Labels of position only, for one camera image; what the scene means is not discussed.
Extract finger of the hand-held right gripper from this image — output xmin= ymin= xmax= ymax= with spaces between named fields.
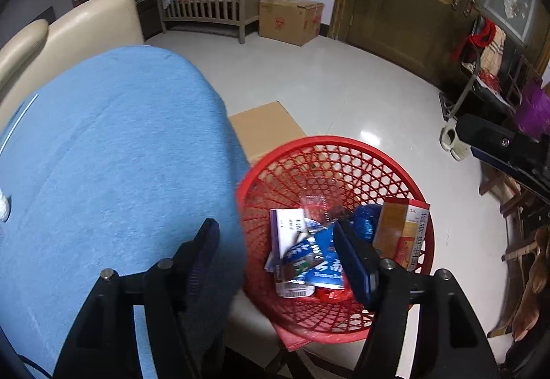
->
xmin=455 ymin=113 xmax=543 ymax=158
xmin=470 ymin=145 xmax=550 ymax=201

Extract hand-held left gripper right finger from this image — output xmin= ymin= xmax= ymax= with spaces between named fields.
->
xmin=333 ymin=219 xmax=501 ymax=379

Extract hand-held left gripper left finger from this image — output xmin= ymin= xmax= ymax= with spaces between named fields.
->
xmin=54 ymin=218 xmax=221 ymax=379

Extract blue and white snack packet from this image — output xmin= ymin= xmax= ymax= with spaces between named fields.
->
xmin=277 ymin=228 xmax=351 ymax=290

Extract blue plastic bag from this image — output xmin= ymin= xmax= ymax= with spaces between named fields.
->
xmin=353 ymin=204 xmax=384 ymax=243

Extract red and white medicine box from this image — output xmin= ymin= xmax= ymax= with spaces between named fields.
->
xmin=372 ymin=199 xmax=431 ymax=273

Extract clear red-printed packet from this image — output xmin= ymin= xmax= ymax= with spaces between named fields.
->
xmin=300 ymin=196 xmax=328 ymax=230

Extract white box with barcode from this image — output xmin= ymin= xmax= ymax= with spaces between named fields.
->
xmin=264 ymin=208 xmax=307 ymax=272

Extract red plastic mesh basket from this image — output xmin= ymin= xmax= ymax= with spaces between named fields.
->
xmin=236 ymin=136 xmax=436 ymax=342

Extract white slippers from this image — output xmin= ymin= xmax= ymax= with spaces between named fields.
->
xmin=439 ymin=123 xmax=472 ymax=162

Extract purple bag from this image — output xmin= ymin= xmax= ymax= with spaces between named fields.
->
xmin=513 ymin=78 xmax=550 ymax=136

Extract metal trolley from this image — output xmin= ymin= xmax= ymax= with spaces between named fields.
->
xmin=440 ymin=16 xmax=539 ymax=123

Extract red cloth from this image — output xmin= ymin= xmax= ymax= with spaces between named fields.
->
xmin=451 ymin=16 xmax=498 ymax=63

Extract wooden chair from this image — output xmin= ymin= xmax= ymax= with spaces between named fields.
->
xmin=479 ymin=173 xmax=550 ymax=340

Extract flat cardboard sheet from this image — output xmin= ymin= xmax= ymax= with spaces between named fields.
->
xmin=229 ymin=101 xmax=307 ymax=168

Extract wooden door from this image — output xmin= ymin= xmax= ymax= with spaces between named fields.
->
xmin=331 ymin=0 xmax=493 ymax=88

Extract brown cardboard box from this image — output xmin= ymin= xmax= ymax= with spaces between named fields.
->
xmin=258 ymin=0 xmax=325 ymax=47

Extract cream leather sofa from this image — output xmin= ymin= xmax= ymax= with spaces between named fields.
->
xmin=0 ymin=0 xmax=145 ymax=113

